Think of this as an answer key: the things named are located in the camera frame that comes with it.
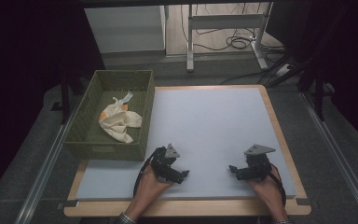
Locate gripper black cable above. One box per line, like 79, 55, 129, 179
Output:
132, 154, 157, 198
268, 165, 288, 207

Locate white cabinet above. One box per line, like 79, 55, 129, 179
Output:
84, 5, 168, 55

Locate metal floor rail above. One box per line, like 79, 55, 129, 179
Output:
300, 91, 358, 224
14, 92, 86, 224

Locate person's left hand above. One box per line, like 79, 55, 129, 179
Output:
124, 164, 173, 220

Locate tangle of black floor cables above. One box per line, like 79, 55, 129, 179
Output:
180, 3, 286, 53

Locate white power strip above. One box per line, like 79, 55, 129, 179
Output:
274, 63, 294, 77

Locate black stand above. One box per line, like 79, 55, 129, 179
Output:
297, 55, 336, 122
50, 70, 86, 125

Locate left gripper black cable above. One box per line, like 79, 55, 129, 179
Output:
132, 154, 157, 198

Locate light grey table mat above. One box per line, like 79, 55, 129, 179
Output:
75, 87, 297, 200

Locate cream cloth with orange print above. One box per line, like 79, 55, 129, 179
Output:
98, 91, 144, 145

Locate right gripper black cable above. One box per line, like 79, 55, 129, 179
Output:
268, 165, 288, 207

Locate person's right hand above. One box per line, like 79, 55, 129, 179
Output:
247, 165, 289, 221

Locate green woven basket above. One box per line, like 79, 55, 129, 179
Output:
62, 69, 156, 162

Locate white desk frame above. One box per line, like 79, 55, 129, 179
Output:
186, 2, 273, 73

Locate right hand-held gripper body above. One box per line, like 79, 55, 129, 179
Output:
242, 144, 277, 182

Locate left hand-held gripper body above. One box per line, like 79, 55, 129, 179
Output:
150, 143, 181, 182

